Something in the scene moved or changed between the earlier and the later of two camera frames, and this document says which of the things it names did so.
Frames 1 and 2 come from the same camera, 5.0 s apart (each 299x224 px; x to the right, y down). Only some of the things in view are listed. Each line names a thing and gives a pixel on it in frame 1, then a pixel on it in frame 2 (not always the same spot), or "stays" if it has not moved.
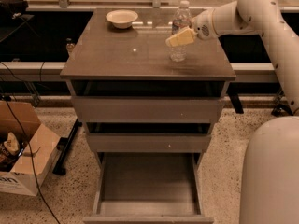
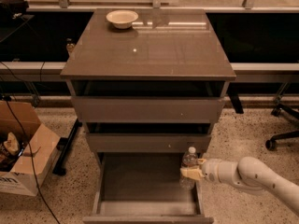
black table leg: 64,145 stays
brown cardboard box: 27,148 stays
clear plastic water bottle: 182,19 → 189,161
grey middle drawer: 149,137 stays
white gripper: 202,26 → 211,170
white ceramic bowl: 121,19 stays
